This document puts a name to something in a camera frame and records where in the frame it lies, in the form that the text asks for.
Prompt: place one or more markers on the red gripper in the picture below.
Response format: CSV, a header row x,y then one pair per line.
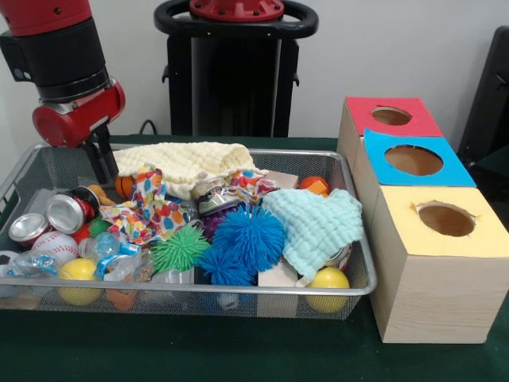
x,y
75,119

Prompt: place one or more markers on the brown plush toy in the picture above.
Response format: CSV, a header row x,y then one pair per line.
x,y
101,195

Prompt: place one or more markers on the colourful dotted cloth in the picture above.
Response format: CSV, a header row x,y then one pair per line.
x,y
147,211

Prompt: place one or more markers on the cream waffle cloth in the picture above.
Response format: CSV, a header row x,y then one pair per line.
x,y
187,159

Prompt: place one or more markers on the red robot base flange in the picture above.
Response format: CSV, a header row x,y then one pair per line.
x,y
238,10

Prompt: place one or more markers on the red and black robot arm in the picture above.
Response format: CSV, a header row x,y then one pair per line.
x,y
59,51

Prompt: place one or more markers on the silver mesh bin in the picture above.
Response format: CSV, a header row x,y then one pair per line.
x,y
167,306

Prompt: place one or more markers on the wooden box with three holes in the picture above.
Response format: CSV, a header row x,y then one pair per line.
x,y
437,298

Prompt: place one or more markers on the small orange basketball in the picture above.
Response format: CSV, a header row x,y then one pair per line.
x,y
124,187

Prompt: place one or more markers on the silver drink can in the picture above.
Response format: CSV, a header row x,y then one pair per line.
x,y
65,213

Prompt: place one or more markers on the white baseball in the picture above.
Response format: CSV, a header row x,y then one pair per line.
x,y
55,244

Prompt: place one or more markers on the red cola can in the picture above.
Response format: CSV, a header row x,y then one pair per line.
x,y
28,228

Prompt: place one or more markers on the yellow plastic ball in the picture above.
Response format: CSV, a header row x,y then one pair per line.
x,y
329,280
77,270

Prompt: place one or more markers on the green spiky ball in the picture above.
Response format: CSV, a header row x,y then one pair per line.
x,y
179,250

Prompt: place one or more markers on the small blue spiky ball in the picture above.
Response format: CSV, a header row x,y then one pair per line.
x,y
224,268

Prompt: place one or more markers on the large blue spiky ball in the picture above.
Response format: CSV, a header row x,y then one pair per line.
x,y
248,238

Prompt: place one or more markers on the dark green table cloth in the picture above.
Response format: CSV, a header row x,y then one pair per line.
x,y
497,161
199,350

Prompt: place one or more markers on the mint waffle cloth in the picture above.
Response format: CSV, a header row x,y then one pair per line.
x,y
316,224

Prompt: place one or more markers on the black upright panel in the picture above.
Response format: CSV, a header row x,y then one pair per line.
x,y
489,99

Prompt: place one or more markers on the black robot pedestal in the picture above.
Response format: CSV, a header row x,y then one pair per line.
x,y
234,79

